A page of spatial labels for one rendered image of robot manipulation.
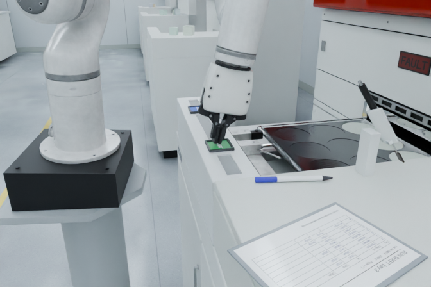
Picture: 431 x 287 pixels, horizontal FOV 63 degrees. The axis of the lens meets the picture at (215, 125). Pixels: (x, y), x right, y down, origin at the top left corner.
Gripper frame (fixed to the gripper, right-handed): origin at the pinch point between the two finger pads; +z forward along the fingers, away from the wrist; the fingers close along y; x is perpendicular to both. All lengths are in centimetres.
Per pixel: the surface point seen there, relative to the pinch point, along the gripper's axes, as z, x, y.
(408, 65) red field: -22, -14, -54
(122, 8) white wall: 15, -796, 34
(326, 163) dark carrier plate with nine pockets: 3.7, 1.7, -27.5
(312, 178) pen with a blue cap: -0.7, 19.6, -12.9
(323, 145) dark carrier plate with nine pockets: 2.6, -7.8, -31.9
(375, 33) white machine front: -28, -31, -53
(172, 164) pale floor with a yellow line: 96, -181, -26
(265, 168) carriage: 8.4, -2.4, -14.4
